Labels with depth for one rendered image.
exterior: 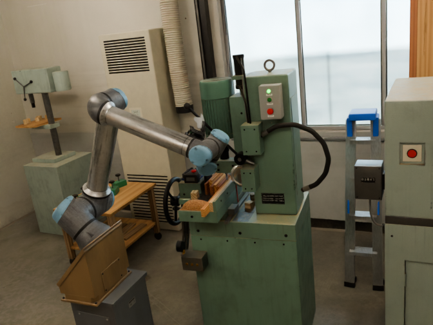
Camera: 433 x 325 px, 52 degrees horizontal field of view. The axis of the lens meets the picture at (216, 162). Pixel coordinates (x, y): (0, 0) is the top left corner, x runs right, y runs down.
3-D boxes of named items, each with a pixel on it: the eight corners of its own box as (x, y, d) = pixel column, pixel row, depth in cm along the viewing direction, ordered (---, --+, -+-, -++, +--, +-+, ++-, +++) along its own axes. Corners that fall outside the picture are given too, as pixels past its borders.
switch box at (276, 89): (263, 117, 218) (261, 84, 214) (284, 116, 215) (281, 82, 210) (260, 120, 213) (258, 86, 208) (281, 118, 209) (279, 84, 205)
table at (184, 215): (204, 179, 286) (203, 171, 284) (250, 180, 275) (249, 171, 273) (162, 220, 232) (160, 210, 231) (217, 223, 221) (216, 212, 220)
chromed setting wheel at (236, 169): (232, 185, 236) (230, 163, 233) (255, 186, 232) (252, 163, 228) (230, 187, 234) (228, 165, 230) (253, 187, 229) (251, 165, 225)
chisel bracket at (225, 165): (220, 171, 252) (218, 157, 250) (243, 171, 247) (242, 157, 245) (215, 176, 246) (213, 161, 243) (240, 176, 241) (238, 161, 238)
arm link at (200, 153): (75, 95, 199) (211, 149, 181) (93, 89, 209) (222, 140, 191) (73, 118, 204) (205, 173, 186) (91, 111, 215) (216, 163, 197)
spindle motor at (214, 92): (212, 133, 252) (205, 77, 243) (242, 132, 246) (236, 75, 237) (201, 142, 237) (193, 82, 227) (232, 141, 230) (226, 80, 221)
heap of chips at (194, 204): (186, 203, 236) (185, 196, 235) (211, 204, 231) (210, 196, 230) (179, 209, 228) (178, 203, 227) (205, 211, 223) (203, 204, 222)
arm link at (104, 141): (71, 214, 244) (89, 87, 209) (92, 201, 258) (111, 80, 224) (95, 227, 240) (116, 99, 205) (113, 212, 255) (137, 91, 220)
